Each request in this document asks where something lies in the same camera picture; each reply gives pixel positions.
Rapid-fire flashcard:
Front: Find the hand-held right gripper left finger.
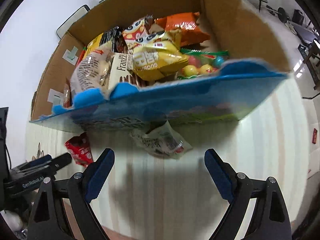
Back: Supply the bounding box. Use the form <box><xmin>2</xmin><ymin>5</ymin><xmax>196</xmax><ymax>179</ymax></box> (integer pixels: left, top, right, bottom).
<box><xmin>27</xmin><ymin>148</ymin><xmax>115</xmax><ymax>240</ymax></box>

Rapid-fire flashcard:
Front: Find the red dotted cartoon snack packet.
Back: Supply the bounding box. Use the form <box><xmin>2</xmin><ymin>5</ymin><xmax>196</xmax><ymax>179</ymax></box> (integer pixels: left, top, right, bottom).
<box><xmin>121</xmin><ymin>16</ymin><xmax>153</xmax><ymax>53</ymax></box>

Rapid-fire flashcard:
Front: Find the black and yellow packet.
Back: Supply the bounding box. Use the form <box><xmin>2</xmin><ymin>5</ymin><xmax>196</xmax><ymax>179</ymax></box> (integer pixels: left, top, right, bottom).
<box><xmin>86</xmin><ymin>27</ymin><xmax>123</xmax><ymax>55</ymax></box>

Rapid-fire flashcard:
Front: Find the red chocolate packet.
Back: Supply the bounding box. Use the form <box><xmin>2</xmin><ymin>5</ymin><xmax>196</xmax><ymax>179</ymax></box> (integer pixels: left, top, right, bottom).
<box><xmin>64</xmin><ymin>132</ymin><xmax>94</xmax><ymax>167</ymax></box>

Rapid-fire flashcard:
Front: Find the clear gumball candy bag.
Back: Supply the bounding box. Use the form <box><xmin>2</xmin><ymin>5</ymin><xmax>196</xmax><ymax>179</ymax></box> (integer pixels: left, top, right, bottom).
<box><xmin>179</xmin><ymin>49</ymin><xmax>229</xmax><ymax>79</ymax></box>

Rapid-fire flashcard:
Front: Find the orange chip bag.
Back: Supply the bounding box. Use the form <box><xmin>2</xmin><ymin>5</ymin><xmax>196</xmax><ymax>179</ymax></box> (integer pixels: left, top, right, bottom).
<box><xmin>154</xmin><ymin>12</ymin><xmax>210</xmax><ymax>45</ymax></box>

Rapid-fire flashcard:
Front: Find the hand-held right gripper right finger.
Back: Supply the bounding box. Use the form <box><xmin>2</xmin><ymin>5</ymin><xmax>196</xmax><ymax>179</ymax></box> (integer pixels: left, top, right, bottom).
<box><xmin>204</xmin><ymin>149</ymin><xmax>293</xmax><ymax>240</ymax></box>

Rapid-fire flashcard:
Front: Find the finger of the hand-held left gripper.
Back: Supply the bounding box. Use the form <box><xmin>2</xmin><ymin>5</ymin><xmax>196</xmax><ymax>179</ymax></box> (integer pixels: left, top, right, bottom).
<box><xmin>15</xmin><ymin>154</ymin><xmax>53</xmax><ymax>172</ymax></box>
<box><xmin>37</xmin><ymin>153</ymin><xmax>72</xmax><ymax>178</ymax></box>

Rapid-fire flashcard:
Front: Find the barbell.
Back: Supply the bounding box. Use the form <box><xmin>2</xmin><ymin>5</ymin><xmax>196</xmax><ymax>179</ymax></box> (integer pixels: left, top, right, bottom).
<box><xmin>266</xmin><ymin>5</ymin><xmax>291</xmax><ymax>22</ymax></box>

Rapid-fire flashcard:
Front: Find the beige snack packet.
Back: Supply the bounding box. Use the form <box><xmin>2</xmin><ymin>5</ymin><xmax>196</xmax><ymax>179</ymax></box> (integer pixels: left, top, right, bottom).
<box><xmin>70</xmin><ymin>47</ymin><xmax>113</xmax><ymax>98</ymax></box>

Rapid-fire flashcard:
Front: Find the yellow snack packet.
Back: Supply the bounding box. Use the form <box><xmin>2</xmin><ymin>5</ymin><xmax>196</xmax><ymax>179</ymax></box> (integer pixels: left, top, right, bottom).
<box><xmin>131</xmin><ymin>31</ymin><xmax>188</xmax><ymax>80</ymax></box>

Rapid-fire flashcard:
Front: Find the blue printed cardboard box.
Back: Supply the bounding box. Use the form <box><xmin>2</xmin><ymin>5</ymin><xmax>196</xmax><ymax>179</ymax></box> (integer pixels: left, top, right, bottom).
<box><xmin>29</xmin><ymin>0</ymin><xmax>292</xmax><ymax>133</ymax></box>

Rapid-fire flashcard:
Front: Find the cream snack packet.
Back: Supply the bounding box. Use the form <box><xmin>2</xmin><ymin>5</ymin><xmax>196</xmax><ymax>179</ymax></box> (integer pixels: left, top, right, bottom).
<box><xmin>130</xmin><ymin>121</ymin><xmax>194</xmax><ymax>160</ymax></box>

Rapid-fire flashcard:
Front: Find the black speaker box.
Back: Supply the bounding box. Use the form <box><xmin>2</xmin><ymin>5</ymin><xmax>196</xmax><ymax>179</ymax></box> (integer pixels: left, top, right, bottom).
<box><xmin>292</xmin><ymin>9</ymin><xmax>305</xmax><ymax>25</ymax></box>

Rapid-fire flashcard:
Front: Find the white wafer packet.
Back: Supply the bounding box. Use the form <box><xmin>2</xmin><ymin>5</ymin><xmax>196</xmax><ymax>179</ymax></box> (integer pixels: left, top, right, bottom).
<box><xmin>107</xmin><ymin>54</ymin><xmax>137</xmax><ymax>90</ymax></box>

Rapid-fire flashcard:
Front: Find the dark metal rack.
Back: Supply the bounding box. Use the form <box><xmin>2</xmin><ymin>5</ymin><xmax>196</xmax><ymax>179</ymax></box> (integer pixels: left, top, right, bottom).
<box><xmin>297</xmin><ymin>39</ymin><xmax>320</xmax><ymax>90</ymax></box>

